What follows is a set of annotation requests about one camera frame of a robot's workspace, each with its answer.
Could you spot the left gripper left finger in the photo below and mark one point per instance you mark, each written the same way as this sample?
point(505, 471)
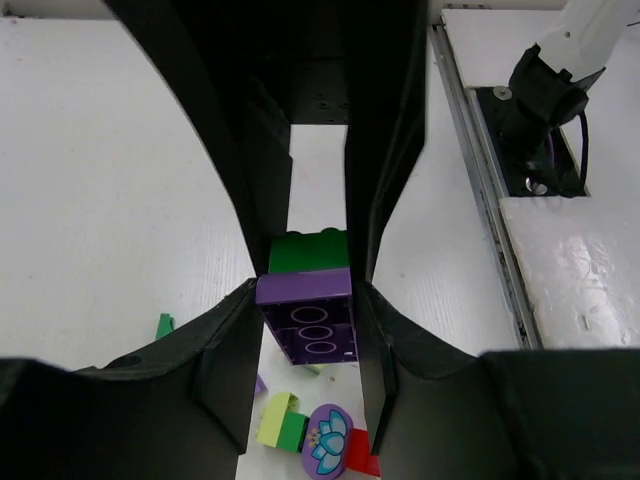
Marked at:
point(178, 408)

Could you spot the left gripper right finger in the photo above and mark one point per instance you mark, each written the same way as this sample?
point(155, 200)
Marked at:
point(435, 412)

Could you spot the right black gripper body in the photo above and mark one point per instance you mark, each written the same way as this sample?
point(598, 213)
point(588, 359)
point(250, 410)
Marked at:
point(321, 62)

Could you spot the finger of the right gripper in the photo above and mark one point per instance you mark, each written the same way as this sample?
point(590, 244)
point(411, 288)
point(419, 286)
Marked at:
point(241, 127)
point(385, 135)

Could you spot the small green lego top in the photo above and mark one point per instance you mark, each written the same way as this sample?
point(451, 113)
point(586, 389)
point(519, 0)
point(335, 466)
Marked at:
point(165, 325)

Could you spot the yellow-green lego brick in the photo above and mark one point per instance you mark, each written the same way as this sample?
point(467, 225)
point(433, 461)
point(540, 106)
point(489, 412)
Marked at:
point(315, 368)

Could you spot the pink green printed lego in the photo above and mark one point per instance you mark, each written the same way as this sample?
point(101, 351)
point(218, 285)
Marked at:
point(306, 297)

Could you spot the purple hollow lego brick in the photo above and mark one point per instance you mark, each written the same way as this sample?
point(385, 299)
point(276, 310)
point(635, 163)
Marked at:
point(260, 386)

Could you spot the red arch lego block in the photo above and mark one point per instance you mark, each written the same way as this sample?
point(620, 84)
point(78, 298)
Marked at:
point(358, 454)

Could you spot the green and yellow lego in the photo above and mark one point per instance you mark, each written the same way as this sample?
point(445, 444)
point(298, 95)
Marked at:
point(281, 425)

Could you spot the purple flower lego disc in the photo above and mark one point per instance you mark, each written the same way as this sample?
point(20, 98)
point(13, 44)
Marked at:
point(325, 442)

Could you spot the metal table rail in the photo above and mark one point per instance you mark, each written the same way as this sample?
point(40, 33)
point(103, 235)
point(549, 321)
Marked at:
point(486, 182)

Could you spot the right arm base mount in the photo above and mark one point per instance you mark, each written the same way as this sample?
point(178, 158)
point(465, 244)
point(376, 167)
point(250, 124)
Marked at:
point(543, 167)

